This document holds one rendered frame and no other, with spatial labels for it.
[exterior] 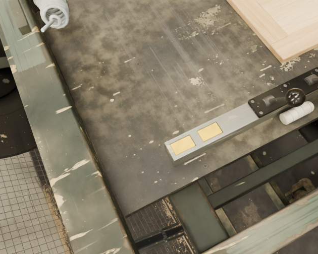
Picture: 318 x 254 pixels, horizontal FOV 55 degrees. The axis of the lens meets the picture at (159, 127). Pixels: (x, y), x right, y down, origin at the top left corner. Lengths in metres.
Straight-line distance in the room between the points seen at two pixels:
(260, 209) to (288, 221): 1.88
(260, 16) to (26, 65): 0.64
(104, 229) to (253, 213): 2.06
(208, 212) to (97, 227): 0.26
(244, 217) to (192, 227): 1.93
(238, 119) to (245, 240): 0.26
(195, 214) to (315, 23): 0.61
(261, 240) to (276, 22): 0.59
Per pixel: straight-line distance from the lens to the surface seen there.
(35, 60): 0.83
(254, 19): 0.96
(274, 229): 0.66
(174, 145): 0.70
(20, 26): 0.67
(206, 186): 1.76
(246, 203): 2.60
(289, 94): 0.66
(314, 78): 0.81
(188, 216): 0.73
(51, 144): 0.69
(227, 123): 0.73
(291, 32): 0.95
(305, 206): 0.69
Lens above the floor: 2.12
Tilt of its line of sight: 43 degrees down
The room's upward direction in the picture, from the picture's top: 94 degrees counter-clockwise
